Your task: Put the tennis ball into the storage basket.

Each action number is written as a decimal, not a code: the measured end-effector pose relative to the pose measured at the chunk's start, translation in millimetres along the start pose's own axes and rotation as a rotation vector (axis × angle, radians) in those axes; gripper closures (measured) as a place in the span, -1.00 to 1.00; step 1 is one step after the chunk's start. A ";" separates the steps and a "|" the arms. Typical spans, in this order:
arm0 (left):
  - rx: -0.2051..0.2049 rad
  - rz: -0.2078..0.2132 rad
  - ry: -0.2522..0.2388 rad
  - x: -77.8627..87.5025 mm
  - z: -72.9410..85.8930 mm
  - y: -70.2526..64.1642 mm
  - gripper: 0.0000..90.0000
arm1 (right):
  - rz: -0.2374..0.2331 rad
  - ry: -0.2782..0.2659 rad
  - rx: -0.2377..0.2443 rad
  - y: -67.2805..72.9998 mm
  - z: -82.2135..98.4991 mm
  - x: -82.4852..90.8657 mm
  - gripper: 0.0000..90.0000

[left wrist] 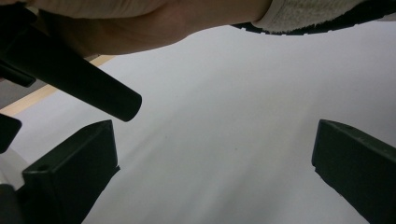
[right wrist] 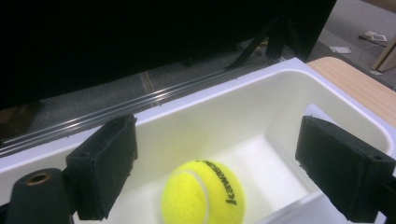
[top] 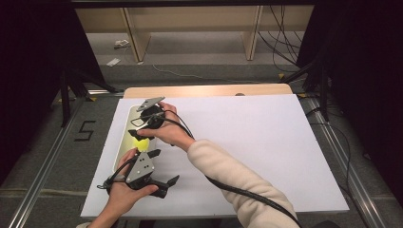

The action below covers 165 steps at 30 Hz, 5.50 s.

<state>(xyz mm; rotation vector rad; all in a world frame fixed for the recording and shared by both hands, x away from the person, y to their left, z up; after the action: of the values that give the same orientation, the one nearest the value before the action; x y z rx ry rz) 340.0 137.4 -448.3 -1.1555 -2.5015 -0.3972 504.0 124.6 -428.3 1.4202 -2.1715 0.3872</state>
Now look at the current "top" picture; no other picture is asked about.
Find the small white packet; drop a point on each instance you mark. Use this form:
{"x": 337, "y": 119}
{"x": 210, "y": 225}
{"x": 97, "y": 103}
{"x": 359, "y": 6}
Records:
{"x": 122, "y": 43}

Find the wooden table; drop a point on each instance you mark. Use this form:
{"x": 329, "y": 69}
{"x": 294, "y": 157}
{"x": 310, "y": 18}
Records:
{"x": 206, "y": 91}

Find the white foam board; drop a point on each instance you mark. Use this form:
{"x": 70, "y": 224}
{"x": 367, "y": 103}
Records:
{"x": 253, "y": 142}

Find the white plastic container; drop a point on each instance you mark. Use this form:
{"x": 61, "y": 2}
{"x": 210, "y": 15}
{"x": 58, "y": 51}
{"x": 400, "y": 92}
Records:
{"x": 125, "y": 142}

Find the person's right hand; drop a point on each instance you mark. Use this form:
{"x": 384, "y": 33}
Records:
{"x": 172, "y": 131}

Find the person's left hand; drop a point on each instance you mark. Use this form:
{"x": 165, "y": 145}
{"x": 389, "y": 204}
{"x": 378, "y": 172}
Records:
{"x": 122, "y": 196}

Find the yellow tennis ball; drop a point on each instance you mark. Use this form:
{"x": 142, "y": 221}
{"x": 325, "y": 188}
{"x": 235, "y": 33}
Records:
{"x": 142, "y": 145}

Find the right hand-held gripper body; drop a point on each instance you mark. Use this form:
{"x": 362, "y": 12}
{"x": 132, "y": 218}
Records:
{"x": 152, "y": 117}

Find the black curtain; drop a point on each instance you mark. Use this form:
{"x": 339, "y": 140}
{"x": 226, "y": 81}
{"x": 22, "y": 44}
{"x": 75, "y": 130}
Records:
{"x": 370, "y": 79}
{"x": 31, "y": 79}

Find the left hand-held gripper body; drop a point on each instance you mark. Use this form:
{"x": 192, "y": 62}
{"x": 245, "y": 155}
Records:
{"x": 141, "y": 167}

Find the dark table grommet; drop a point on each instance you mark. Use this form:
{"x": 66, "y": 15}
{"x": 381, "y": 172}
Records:
{"x": 239, "y": 94}

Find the white paper scrap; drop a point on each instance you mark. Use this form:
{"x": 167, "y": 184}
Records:
{"x": 113, "y": 62}

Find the black metal stand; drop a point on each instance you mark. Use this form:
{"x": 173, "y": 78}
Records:
{"x": 66, "y": 101}
{"x": 322, "y": 88}

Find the metal floor rail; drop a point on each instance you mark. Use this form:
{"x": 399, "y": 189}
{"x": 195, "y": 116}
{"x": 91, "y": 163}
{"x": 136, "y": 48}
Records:
{"x": 44, "y": 164}
{"x": 342, "y": 152}

